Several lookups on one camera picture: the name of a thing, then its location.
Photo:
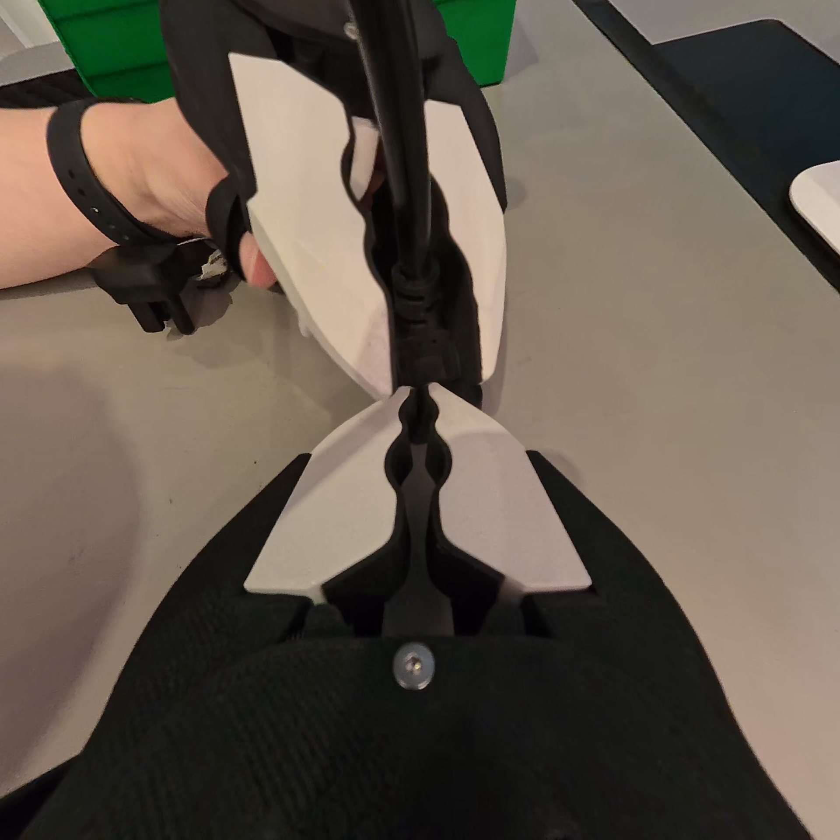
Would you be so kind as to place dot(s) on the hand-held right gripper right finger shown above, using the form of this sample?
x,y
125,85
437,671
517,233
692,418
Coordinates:
x,y
499,518

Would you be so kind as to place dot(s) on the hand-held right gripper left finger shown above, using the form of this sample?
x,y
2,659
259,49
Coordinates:
x,y
341,518

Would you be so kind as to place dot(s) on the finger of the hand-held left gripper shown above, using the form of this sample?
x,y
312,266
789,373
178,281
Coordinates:
x,y
302,216
472,197

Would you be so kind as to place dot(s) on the green plastic bin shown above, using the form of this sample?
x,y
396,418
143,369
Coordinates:
x,y
131,46

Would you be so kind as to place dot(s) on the black ribbed chair back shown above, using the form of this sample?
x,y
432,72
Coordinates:
x,y
33,92

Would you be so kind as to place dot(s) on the black wrist band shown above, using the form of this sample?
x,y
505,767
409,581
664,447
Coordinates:
x,y
72,170

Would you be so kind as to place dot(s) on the dark mat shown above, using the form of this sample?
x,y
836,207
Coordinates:
x,y
754,98

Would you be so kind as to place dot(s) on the person's left hand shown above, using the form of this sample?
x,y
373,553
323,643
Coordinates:
x,y
151,164

